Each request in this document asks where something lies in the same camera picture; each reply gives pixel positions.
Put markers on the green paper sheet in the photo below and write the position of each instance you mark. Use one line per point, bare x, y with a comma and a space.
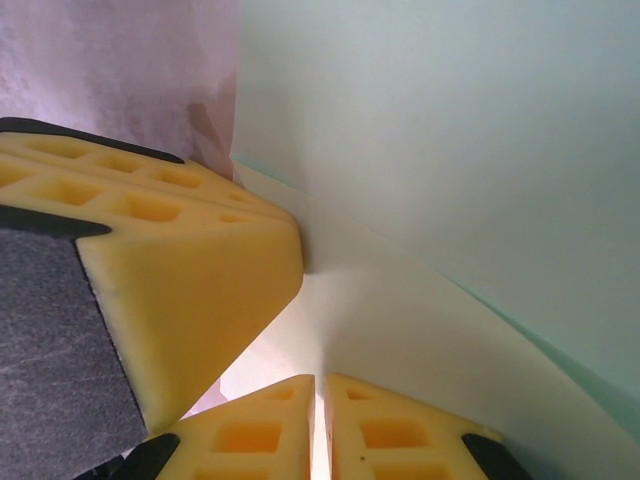
425, 150

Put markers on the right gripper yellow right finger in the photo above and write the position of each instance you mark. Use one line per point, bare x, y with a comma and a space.
400, 440

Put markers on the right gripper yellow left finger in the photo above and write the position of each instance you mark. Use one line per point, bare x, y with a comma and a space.
250, 440

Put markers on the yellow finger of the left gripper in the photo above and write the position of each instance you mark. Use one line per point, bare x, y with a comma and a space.
200, 280
125, 167

